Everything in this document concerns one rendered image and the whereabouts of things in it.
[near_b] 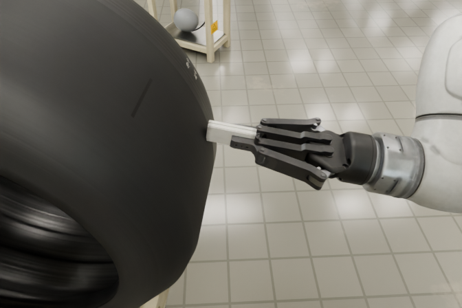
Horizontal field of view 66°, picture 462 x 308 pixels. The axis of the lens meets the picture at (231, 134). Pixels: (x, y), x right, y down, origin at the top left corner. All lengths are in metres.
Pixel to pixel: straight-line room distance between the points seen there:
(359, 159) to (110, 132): 0.32
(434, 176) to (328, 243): 1.39
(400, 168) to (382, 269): 1.41
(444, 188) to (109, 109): 0.43
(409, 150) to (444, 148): 0.05
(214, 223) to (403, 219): 0.99
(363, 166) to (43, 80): 0.39
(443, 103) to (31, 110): 0.51
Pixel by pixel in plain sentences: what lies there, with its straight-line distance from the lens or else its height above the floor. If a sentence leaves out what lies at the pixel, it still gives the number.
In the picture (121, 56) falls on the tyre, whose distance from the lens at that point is 0.42.
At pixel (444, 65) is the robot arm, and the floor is 1.32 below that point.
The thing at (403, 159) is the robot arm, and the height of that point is 1.24.
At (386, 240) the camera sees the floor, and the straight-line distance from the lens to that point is 2.00.
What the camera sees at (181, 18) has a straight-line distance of 3.18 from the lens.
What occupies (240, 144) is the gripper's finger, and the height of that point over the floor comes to 1.24.
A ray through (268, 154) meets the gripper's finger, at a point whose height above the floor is 1.24.
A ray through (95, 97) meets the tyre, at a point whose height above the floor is 1.38.
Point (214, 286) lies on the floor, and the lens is 1.74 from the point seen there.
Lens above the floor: 1.59
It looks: 43 degrees down
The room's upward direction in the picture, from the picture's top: straight up
